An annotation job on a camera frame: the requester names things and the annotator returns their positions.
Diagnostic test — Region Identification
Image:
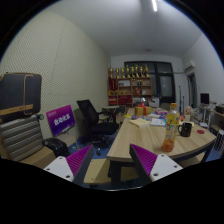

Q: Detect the silver ribbed suitcase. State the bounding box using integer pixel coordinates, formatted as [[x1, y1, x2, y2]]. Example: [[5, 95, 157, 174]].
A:
[[0, 115, 43, 161]]

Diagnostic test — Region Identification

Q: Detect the dark window door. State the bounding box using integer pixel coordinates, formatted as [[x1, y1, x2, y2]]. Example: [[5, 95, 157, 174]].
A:
[[124, 61, 176, 103]]

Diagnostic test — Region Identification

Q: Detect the wooden conference table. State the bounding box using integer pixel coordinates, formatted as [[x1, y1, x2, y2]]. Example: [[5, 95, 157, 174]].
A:
[[106, 107, 218, 188]]

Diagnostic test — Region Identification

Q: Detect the black mug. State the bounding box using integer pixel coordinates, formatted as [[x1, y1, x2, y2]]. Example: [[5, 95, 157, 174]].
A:
[[178, 122, 192, 137]]

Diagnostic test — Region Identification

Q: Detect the white book on table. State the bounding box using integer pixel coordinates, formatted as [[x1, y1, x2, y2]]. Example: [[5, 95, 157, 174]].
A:
[[150, 118, 166, 127]]

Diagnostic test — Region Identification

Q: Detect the orange drink plastic bottle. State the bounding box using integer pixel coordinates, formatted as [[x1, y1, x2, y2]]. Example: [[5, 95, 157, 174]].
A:
[[162, 103, 180, 152]]

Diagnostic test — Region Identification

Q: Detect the computer monitor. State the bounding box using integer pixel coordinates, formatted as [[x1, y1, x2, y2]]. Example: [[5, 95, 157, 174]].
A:
[[200, 93, 209, 105]]

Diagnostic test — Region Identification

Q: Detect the dark blue suitcase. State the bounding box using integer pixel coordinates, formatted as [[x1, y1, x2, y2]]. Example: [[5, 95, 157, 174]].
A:
[[0, 73, 42, 124]]

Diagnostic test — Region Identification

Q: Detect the yellow gift box red ribbon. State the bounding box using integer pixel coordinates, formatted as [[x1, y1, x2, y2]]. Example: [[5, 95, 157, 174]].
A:
[[135, 104, 152, 116]]

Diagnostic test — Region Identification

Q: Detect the wall air conditioner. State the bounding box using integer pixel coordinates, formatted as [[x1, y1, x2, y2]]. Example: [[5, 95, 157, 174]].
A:
[[184, 60, 195, 73]]

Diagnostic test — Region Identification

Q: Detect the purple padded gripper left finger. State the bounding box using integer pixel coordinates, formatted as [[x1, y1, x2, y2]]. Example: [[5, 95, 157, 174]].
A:
[[44, 145, 94, 184]]

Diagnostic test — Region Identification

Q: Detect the yellow notepad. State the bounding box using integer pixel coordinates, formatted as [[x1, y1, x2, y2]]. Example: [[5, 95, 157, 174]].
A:
[[130, 118, 150, 127]]

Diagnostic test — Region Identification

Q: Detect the black bag on floor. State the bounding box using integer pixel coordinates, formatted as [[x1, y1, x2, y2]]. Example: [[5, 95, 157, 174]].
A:
[[43, 138, 69, 157]]

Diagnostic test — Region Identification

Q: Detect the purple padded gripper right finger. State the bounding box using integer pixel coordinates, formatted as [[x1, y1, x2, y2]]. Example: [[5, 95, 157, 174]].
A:
[[129, 144, 182, 184]]

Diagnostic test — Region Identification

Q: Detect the red round coaster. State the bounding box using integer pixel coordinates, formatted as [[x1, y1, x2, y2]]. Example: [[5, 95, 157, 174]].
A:
[[197, 130, 205, 134]]

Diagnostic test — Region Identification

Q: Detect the red wooden shelf unit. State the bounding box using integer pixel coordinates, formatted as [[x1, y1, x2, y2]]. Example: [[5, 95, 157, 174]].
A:
[[108, 77, 152, 107]]

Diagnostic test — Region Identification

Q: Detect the black office chair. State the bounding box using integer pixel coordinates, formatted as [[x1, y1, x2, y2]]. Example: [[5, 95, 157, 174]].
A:
[[77, 100, 119, 143]]

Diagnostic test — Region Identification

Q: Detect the purple sign board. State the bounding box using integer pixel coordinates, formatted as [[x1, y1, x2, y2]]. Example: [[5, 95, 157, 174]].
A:
[[46, 105, 76, 136]]

